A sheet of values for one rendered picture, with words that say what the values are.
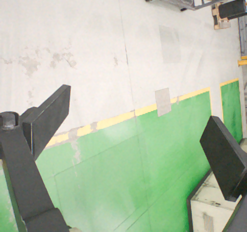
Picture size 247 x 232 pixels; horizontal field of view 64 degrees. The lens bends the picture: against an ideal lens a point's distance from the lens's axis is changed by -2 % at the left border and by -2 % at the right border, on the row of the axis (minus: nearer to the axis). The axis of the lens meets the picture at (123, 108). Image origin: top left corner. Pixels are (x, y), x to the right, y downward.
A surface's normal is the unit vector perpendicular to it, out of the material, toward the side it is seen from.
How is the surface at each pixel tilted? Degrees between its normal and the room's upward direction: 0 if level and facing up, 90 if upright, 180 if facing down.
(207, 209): 90
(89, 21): 0
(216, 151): 136
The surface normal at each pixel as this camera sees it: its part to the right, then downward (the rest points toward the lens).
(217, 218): -0.64, 0.19
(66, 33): 0.75, -0.04
